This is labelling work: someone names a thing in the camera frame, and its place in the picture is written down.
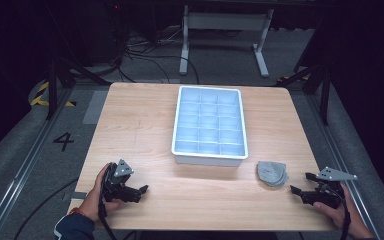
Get person's left hand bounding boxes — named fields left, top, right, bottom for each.
left=78, top=162, right=128, bottom=223

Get grey folded socks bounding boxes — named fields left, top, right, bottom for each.
left=256, top=160, right=290, bottom=188

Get white compartment tray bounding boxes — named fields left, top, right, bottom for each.
left=170, top=85, right=250, bottom=168

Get grey metal desk frame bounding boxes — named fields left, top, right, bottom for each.
left=178, top=4, right=275, bottom=79

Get bundle of black floor cables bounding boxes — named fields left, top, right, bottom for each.
left=114, top=28, right=201, bottom=85

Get person's right hand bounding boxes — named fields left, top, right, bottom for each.
left=312, top=183, right=376, bottom=240

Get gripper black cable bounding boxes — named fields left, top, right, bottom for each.
left=325, top=185, right=352, bottom=240
left=97, top=164, right=118, bottom=240

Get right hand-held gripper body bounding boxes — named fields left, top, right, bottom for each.
left=301, top=166, right=359, bottom=210

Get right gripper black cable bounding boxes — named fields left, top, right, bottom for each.
left=325, top=185, right=352, bottom=240

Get black floor cable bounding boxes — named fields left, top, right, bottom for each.
left=12, top=177, right=80, bottom=240

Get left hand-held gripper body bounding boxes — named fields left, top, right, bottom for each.
left=101, top=158, right=143, bottom=204

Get metal floor rail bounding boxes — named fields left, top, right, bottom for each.
left=0, top=87, right=75, bottom=240
left=303, top=93, right=382, bottom=240

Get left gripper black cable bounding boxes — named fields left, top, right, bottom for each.
left=97, top=164, right=118, bottom=240

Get black tripod stand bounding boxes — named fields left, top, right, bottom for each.
left=45, top=54, right=112, bottom=121
left=275, top=61, right=332, bottom=127

